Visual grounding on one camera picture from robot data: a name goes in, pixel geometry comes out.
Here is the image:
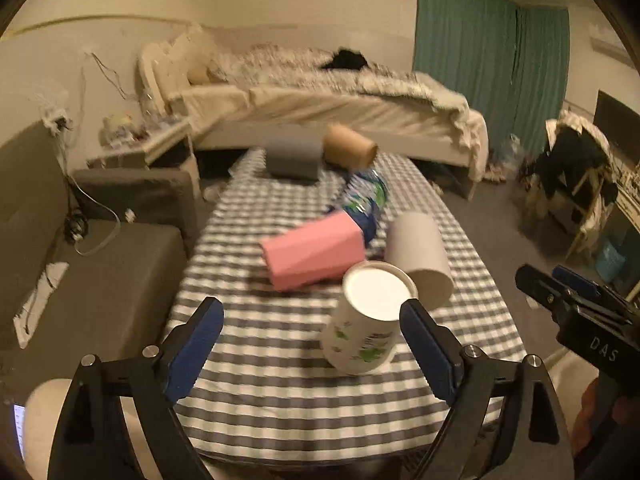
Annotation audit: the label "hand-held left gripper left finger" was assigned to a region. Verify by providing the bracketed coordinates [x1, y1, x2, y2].
[47, 296, 226, 480]

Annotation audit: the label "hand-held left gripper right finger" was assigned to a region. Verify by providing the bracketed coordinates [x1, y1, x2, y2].
[399, 298, 576, 480]

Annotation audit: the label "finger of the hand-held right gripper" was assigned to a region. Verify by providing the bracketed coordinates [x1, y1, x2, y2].
[515, 264, 568, 313]
[552, 266, 602, 302]

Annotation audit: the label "white printed paper cup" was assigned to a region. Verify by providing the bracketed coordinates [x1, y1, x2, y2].
[320, 260, 420, 376]

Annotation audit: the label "light grey paper cup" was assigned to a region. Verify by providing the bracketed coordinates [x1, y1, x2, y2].
[386, 211, 455, 307]

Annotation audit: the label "pink paper cup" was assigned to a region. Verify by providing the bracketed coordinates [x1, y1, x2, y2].
[259, 211, 365, 292]

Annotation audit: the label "dark grey paper cup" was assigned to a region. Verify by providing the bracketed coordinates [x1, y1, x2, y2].
[265, 132, 321, 183]

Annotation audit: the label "brown paper cup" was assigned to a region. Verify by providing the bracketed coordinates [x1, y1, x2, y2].
[322, 124, 379, 168]

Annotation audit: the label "turquoise box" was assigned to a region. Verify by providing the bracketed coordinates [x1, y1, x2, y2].
[595, 237, 627, 282]

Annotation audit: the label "white chair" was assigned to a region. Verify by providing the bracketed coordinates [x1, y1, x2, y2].
[520, 110, 623, 263]

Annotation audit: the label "grey checked tablecloth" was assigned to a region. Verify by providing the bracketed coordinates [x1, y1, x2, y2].
[167, 147, 528, 466]

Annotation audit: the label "dark clothes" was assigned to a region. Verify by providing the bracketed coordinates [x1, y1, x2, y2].
[535, 127, 620, 211]

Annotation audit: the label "grey sofa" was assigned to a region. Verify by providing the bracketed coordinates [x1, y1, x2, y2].
[0, 120, 201, 353]

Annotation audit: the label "black screen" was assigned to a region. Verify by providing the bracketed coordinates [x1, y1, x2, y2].
[594, 90, 640, 167]

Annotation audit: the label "white sheet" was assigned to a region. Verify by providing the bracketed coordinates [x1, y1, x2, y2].
[14, 261, 69, 350]

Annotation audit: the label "pale round object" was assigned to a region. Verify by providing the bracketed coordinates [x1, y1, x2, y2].
[22, 379, 151, 480]

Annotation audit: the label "lit phone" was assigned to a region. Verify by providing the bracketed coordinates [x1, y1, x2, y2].
[12, 404, 27, 462]

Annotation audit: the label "white bedside table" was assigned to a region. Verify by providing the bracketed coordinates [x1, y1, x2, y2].
[87, 119, 202, 198]

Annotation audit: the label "white air conditioner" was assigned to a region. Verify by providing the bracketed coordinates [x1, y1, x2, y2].
[587, 22, 632, 55]

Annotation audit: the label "green curtain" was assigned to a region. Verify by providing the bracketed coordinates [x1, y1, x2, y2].
[412, 0, 571, 153]

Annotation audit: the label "white bed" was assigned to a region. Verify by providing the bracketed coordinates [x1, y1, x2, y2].
[137, 22, 491, 201]

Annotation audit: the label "cream pillow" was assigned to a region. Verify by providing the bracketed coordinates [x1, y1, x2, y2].
[186, 62, 212, 86]

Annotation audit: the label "furry mottled blanket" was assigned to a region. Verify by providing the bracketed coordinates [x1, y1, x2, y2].
[207, 45, 471, 111]

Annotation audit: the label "black cloth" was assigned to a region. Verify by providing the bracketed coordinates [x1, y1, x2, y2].
[320, 48, 369, 71]

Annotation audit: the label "white cable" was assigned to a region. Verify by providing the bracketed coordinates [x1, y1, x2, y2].
[62, 170, 123, 257]

